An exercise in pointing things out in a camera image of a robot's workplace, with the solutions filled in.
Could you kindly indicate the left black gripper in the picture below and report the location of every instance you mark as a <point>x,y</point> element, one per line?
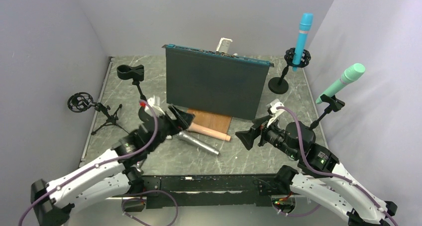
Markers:
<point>183,119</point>

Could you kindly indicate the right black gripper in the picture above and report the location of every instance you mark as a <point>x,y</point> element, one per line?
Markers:
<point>247,137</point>

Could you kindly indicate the pink microphone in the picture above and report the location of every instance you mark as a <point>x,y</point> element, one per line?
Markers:
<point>209,132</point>

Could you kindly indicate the grey microphone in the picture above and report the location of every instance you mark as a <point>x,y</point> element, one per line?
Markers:
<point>196,142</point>

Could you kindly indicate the black round-base clip stand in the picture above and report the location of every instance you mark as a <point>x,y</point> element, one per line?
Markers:
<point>136,74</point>

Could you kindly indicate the black tripod shock-mount stand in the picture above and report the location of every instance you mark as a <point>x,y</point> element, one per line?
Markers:
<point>82,101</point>

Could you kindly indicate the blue microphone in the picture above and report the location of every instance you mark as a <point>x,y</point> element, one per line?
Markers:
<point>304,27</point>

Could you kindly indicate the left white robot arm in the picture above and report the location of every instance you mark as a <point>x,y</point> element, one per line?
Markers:
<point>111,174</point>

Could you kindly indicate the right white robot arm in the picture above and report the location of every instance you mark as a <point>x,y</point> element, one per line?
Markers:
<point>321,176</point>

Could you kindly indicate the black clip stand right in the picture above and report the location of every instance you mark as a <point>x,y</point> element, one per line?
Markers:
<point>334,105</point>

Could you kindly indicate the mint green microphone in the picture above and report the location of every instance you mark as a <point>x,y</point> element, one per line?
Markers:
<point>350,75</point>

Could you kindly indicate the wooden board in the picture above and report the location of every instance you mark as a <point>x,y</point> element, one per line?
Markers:
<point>213,121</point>

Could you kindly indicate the dark grey upright panel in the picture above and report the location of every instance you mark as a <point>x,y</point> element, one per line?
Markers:
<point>214,82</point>

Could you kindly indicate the white object behind panel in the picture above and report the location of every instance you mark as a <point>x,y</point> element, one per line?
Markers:
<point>223,45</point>

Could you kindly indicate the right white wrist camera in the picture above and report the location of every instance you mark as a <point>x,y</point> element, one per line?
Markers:
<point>273,110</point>

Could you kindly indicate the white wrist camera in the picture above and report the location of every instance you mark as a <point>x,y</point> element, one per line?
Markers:
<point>273,110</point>
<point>148,107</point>

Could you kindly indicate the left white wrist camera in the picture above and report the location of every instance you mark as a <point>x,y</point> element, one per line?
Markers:
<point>148,107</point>

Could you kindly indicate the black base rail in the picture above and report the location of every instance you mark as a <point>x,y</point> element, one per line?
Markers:
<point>212,190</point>

